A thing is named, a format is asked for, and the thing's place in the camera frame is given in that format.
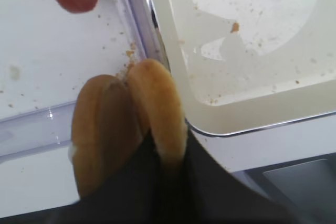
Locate clear left long rail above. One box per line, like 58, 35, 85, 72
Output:
117, 0, 170, 70

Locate clear left bun cross rail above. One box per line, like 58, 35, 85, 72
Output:
1, 101, 75, 162

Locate cream metal tray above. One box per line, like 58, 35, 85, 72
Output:
151, 0, 335, 136

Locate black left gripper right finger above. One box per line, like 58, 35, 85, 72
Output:
160, 131, 297, 223

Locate bun half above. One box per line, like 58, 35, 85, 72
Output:
127, 59, 187, 169
71, 74, 142, 198

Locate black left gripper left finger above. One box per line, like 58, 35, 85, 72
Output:
1, 132, 160, 223

